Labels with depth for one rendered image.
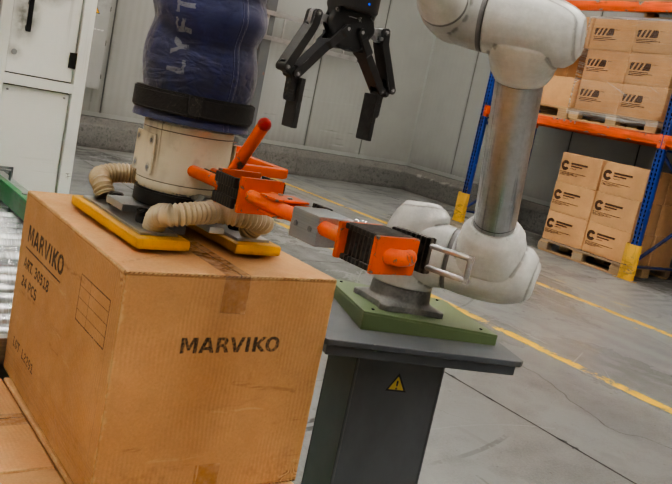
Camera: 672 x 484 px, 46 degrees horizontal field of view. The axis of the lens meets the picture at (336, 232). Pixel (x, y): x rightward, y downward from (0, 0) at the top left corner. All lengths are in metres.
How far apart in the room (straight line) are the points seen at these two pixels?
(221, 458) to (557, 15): 1.03
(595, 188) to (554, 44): 8.04
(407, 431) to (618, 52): 7.99
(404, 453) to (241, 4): 1.18
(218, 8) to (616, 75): 8.39
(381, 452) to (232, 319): 0.81
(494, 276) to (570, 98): 8.13
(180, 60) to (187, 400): 0.58
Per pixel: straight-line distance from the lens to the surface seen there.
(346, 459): 2.03
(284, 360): 1.43
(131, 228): 1.41
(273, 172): 1.68
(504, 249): 1.86
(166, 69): 1.44
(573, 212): 9.75
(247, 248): 1.45
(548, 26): 1.60
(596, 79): 9.78
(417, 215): 1.94
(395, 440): 2.04
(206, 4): 1.43
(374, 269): 1.00
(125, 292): 1.25
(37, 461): 1.52
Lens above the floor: 1.26
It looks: 9 degrees down
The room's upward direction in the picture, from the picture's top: 12 degrees clockwise
